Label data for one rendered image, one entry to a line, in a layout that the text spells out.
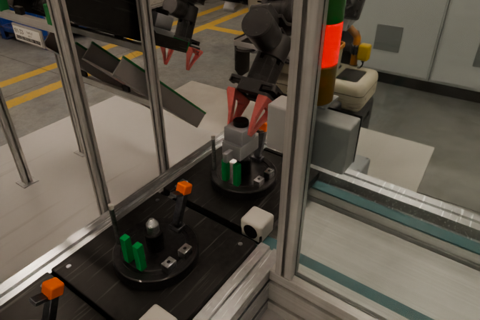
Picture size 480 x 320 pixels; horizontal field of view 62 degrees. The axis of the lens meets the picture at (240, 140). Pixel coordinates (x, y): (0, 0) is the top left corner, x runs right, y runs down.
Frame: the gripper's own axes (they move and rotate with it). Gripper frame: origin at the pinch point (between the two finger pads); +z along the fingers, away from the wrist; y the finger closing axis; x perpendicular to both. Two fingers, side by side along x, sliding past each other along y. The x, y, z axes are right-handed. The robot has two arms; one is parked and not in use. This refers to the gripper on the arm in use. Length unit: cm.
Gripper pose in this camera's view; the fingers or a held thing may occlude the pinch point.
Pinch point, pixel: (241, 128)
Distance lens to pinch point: 75.7
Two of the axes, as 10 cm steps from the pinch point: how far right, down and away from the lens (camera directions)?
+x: 4.2, 2.8, 8.6
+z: -3.9, 9.1, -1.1
